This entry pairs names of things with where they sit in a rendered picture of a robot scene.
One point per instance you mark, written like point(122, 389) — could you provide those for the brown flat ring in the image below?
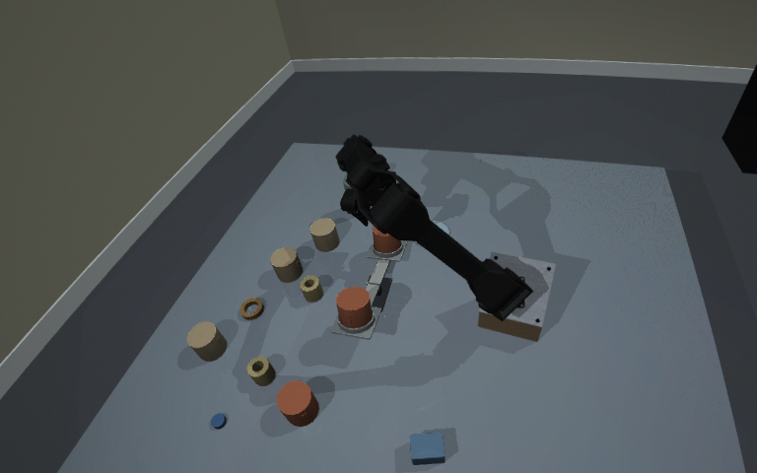
point(245, 305)

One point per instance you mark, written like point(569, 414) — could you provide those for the small blue disc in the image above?
point(218, 421)

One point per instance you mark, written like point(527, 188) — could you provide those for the blue square block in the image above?
point(427, 448)

